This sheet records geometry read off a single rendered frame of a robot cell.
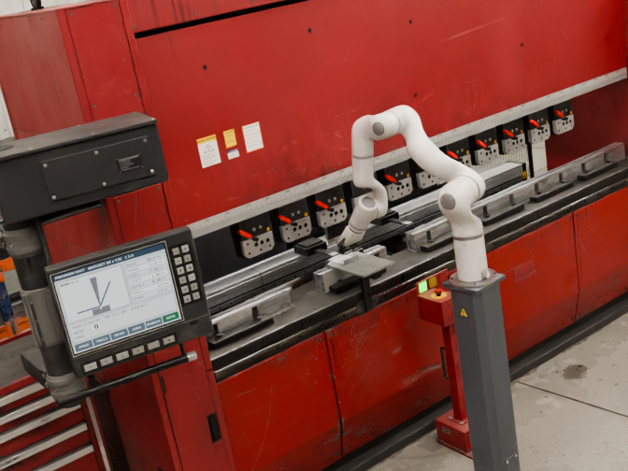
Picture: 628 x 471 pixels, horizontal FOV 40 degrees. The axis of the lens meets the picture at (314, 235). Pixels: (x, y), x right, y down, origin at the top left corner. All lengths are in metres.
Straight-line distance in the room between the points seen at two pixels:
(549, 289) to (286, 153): 1.82
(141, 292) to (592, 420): 2.49
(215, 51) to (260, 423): 1.54
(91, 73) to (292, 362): 1.50
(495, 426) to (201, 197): 1.52
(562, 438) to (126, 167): 2.54
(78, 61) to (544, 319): 2.92
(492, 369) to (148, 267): 1.54
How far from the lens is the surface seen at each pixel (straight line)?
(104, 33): 3.05
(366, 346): 3.98
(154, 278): 2.71
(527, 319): 4.74
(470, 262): 3.42
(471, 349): 3.57
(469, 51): 4.34
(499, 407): 3.69
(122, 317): 2.72
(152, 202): 3.15
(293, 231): 3.73
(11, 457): 3.59
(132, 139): 2.63
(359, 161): 3.55
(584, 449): 4.24
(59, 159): 2.60
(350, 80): 3.85
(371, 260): 3.86
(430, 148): 3.38
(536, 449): 4.25
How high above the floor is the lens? 2.35
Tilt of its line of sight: 18 degrees down
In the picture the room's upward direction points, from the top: 10 degrees counter-clockwise
